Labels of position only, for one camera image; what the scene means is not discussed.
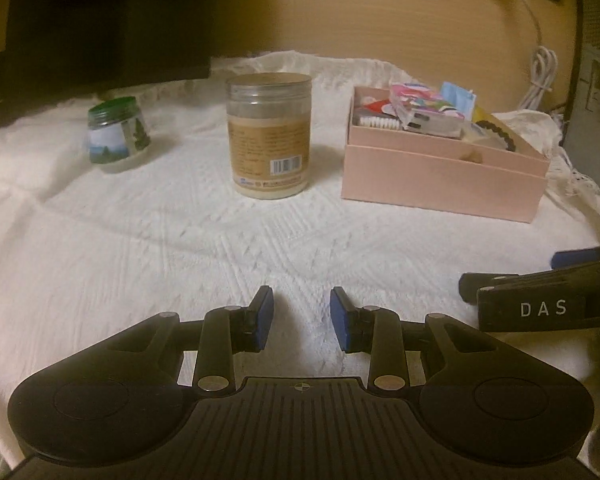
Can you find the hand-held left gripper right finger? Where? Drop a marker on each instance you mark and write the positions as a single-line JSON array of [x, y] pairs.
[[339, 320]]

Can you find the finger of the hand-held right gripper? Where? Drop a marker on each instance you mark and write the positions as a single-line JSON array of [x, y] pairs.
[[580, 256], [475, 282]]

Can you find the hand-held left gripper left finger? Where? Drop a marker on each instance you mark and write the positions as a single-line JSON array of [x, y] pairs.
[[265, 320]]

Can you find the pink cardboard box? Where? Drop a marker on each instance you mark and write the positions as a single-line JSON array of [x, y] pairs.
[[430, 180]]

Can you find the clear plastic jar brown label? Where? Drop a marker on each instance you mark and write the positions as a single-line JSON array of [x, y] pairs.
[[270, 135]]

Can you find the blue face mask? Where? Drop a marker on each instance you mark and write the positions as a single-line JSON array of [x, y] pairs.
[[457, 96]]

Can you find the white textured cloth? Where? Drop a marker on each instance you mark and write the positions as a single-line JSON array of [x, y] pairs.
[[180, 240]]

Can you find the colourful printed packet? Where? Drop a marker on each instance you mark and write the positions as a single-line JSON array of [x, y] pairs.
[[425, 105]]

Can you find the white cotton swab pack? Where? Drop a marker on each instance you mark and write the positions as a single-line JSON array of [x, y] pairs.
[[375, 122]]

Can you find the red white packet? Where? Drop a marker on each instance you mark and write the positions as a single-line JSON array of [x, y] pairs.
[[377, 106]]

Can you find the green lidded glass jar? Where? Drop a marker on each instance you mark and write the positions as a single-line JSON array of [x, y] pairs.
[[117, 135]]

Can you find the black case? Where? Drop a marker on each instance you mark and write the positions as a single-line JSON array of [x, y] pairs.
[[105, 20]]

